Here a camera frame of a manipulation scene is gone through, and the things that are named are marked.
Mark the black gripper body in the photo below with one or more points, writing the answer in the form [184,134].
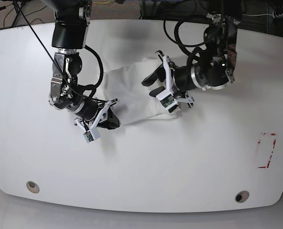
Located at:
[182,80]
[87,110]

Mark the white printed t-shirt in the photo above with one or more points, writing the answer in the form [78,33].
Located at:
[134,102]

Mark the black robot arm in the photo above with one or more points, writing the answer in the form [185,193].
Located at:
[72,19]
[211,63]

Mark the red tape rectangle marking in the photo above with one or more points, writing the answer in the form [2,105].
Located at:
[264,150]

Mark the black tripod stand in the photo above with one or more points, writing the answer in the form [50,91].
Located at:
[18,6]

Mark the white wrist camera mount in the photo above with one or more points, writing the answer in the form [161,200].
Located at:
[90,131]
[171,96]

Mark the left table cable grommet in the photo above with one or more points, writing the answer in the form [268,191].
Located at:
[32,187]

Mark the table cable grommet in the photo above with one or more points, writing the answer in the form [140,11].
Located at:
[32,187]
[242,196]

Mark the right table cable grommet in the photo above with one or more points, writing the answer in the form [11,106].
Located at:
[242,196]

